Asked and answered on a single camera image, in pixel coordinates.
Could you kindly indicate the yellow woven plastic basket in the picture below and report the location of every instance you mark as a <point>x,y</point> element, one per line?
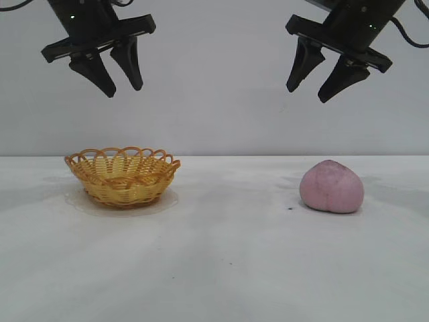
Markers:
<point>124,181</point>

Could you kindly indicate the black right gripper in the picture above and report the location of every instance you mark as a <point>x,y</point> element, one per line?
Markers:
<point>355,23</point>

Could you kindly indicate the pink peach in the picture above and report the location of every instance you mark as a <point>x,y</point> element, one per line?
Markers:
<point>332,188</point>

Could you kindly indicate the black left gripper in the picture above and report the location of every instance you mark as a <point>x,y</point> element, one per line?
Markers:
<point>90,23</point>

